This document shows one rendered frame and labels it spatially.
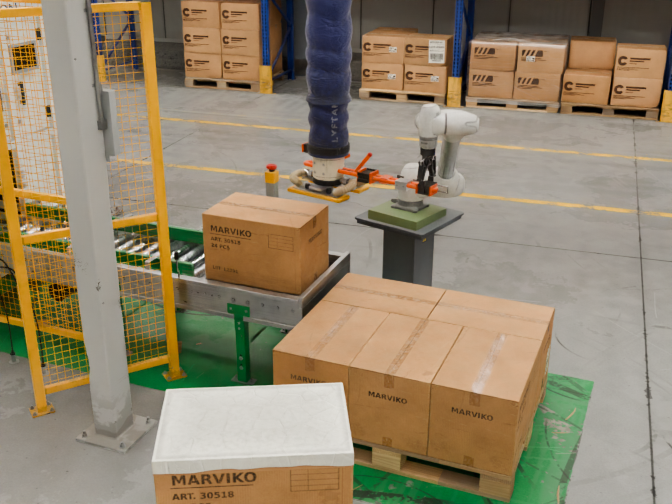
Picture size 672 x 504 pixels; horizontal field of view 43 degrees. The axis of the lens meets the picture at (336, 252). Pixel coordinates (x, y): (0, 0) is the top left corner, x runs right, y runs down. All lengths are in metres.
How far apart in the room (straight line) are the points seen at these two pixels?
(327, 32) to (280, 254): 1.21
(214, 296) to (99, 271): 0.86
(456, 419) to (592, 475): 0.80
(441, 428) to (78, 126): 2.11
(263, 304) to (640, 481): 2.09
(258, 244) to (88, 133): 1.21
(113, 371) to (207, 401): 1.55
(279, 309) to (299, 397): 1.75
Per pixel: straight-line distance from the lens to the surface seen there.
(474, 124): 4.12
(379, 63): 11.82
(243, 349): 4.80
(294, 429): 2.71
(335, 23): 4.27
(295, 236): 4.51
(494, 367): 4.04
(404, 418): 4.02
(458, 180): 5.15
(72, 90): 3.85
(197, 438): 2.70
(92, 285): 4.14
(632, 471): 4.47
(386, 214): 5.10
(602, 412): 4.86
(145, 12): 4.35
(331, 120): 4.35
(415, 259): 5.23
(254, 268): 4.70
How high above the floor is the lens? 2.56
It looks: 23 degrees down
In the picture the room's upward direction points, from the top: straight up
